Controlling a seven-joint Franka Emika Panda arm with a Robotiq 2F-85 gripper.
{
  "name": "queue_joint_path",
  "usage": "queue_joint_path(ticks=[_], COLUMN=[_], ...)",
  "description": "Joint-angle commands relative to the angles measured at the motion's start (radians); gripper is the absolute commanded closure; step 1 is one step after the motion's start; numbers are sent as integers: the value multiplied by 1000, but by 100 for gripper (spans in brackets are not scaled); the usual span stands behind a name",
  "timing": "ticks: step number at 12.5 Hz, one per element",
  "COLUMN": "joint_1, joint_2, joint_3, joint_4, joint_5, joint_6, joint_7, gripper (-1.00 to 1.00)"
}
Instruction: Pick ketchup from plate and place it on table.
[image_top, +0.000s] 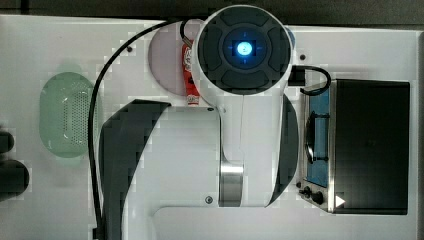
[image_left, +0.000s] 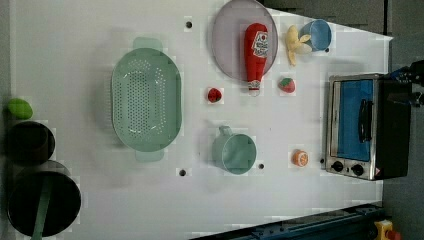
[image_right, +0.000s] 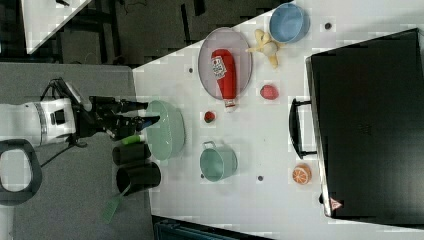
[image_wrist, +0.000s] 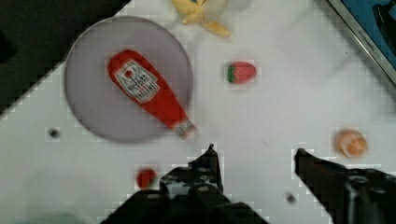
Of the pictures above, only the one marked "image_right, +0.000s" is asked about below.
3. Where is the green mug with handle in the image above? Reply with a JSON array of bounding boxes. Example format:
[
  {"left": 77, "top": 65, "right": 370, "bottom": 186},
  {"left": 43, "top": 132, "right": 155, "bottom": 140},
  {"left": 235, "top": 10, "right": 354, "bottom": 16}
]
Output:
[{"left": 200, "top": 141, "right": 238, "bottom": 182}]

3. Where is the grey oval plate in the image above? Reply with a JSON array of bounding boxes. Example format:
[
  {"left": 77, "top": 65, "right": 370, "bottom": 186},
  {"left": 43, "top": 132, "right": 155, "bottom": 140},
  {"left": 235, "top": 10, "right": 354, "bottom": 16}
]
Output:
[{"left": 198, "top": 27, "right": 252, "bottom": 100}]

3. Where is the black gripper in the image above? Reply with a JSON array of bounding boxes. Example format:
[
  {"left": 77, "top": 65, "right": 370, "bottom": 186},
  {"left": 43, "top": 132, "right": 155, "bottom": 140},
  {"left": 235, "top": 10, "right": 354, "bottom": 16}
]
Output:
[{"left": 75, "top": 96, "right": 160, "bottom": 140}]

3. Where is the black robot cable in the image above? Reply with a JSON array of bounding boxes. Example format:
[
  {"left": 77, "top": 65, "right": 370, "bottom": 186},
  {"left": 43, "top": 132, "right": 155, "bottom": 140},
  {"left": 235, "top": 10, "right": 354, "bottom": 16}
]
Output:
[{"left": 39, "top": 77, "right": 88, "bottom": 168}]

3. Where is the green spatula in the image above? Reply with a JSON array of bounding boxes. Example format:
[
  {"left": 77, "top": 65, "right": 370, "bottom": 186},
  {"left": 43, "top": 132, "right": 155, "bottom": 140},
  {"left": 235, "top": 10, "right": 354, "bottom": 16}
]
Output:
[{"left": 102, "top": 186, "right": 130, "bottom": 224}]

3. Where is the blue cup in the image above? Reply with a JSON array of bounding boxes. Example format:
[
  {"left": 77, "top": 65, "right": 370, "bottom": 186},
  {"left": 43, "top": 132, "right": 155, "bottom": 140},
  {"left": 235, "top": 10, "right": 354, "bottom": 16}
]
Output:
[{"left": 269, "top": 3, "right": 310, "bottom": 43}]

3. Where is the red plush ketchup bottle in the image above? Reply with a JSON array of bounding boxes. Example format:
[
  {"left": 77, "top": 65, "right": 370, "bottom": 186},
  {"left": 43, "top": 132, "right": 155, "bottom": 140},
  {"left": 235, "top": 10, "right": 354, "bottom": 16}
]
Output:
[{"left": 211, "top": 49, "right": 237, "bottom": 113}]

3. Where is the small black cylinder holder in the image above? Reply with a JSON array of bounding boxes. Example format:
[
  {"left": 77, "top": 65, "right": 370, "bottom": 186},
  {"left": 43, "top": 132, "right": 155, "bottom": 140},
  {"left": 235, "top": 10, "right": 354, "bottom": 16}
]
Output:
[{"left": 112, "top": 143, "right": 151, "bottom": 166}]

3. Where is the green plush vegetable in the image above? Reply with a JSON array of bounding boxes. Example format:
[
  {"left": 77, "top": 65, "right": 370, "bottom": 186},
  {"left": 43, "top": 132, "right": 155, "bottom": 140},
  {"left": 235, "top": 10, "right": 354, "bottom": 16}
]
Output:
[{"left": 121, "top": 134, "right": 146, "bottom": 145}]

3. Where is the small red plush berry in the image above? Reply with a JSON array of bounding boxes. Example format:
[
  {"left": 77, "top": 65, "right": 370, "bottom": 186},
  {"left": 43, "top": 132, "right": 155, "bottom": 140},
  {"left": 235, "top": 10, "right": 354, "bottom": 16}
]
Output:
[{"left": 203, "top": 111, "right": 215, "bottom": 123}]

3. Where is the green perforated colander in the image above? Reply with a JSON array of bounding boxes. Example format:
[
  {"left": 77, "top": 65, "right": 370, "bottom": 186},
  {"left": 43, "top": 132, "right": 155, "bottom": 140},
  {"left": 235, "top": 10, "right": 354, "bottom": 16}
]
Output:
[{"left": 146, "top": 100, "right": 185, "bottom": 160}]

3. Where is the orange plush slice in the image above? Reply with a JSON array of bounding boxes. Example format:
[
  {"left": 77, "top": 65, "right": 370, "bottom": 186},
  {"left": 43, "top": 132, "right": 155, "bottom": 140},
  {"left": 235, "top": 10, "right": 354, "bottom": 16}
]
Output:
[{"left": 292, "top": 164, "right": 312, "bottom": 185}]

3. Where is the pink plush strawberry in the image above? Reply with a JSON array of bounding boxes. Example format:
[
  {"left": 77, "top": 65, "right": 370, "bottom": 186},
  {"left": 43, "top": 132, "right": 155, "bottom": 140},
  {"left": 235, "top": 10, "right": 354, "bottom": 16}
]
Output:
[{"left": 260, "top": 84, "right": 279, "bottom": 100}]

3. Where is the yellow plush banana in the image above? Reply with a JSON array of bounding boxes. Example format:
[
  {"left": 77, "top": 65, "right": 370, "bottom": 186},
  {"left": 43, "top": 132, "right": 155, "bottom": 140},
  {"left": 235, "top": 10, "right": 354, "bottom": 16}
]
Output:
[{"left": 247, "top": 29, "right": 285, "bottom": 69}]

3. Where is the large black cylinder holder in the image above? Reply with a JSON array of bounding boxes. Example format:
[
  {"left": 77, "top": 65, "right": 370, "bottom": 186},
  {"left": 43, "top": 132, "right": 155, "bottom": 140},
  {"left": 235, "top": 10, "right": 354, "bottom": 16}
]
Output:
[{"left": 116, "top": 162, "right": 161, "bottom": 196}]

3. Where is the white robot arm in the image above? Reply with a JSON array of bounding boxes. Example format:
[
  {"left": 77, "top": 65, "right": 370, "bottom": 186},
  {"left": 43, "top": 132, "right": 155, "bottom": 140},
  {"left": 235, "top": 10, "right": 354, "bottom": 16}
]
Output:
[{"left": 1, "top": 96, "right": 160, "bottom": 147}]

